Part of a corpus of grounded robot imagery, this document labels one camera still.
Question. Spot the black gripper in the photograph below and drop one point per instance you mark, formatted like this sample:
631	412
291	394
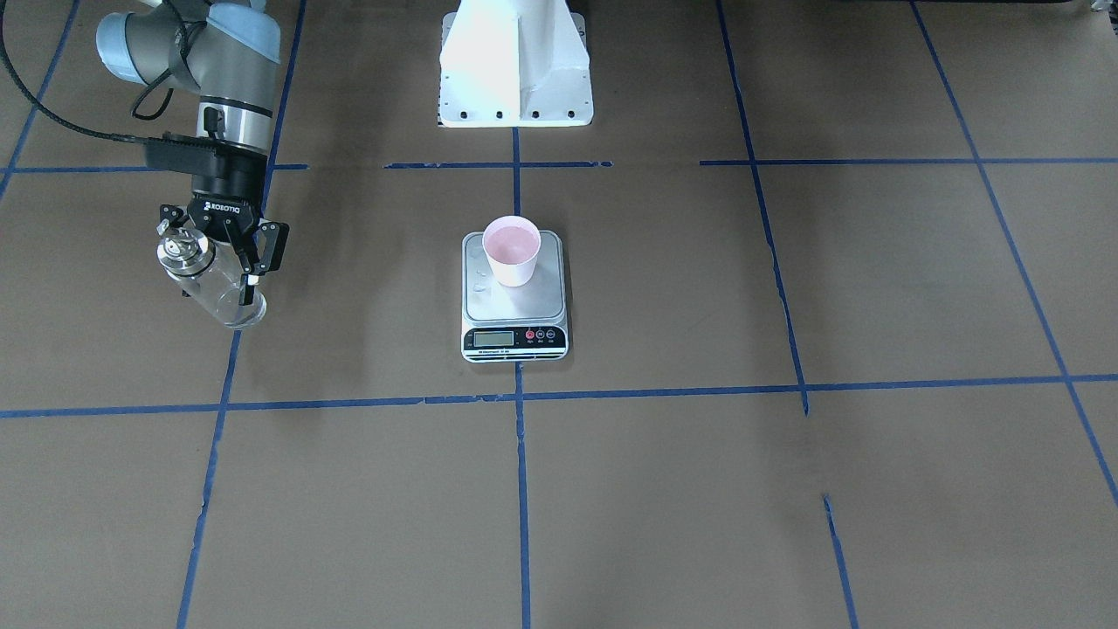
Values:
225	208

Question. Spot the clear glass sauce bottle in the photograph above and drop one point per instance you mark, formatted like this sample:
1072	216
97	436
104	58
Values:
210	275

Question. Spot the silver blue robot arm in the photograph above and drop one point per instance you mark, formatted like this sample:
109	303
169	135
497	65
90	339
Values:
227	53

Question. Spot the silver digital kitchen scale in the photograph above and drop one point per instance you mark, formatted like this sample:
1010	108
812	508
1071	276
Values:
514	324

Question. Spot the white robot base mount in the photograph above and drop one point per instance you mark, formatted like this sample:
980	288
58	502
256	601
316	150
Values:
514	64

